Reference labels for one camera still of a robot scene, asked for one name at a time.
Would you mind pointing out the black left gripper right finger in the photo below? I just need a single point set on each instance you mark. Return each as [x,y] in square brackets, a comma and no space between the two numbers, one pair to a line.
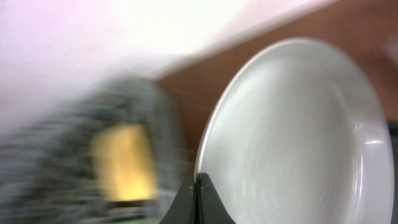
[210,209]

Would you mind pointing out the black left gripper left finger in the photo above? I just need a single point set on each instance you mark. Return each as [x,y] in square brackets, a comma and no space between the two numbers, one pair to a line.
[183,209]

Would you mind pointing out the yellow bowl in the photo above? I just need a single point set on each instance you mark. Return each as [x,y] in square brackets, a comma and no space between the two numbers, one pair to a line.
[124,164]

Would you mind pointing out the grey round plate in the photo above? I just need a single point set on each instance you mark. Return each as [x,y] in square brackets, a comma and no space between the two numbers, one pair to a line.
[299,136]

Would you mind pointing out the grey plastic dishwasher rack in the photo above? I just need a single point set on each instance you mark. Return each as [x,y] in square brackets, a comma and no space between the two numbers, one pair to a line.
[48,173]

